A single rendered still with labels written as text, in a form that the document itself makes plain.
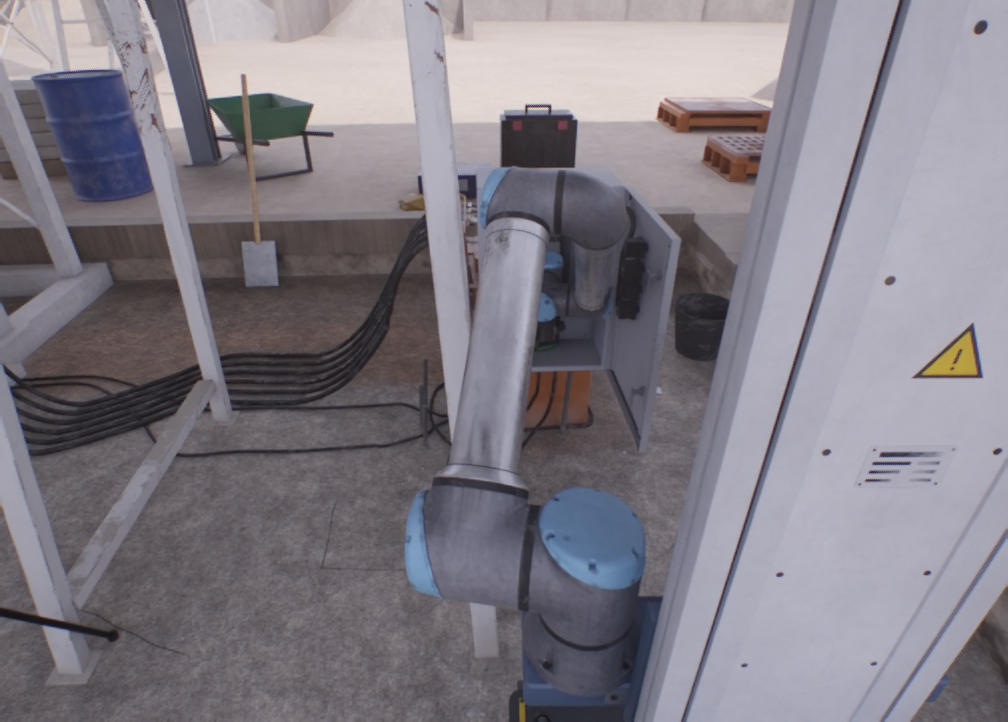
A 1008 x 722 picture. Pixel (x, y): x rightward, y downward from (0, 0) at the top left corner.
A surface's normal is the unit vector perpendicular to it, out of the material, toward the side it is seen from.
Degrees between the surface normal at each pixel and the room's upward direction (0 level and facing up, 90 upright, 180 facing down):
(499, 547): 31
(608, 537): 5
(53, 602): 81
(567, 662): 70
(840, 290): 90
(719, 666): 90
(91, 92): 90
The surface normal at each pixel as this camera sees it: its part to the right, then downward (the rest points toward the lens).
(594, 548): 0.08, -0.84
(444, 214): 0.05, 0.37
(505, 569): -0.14, -0.09
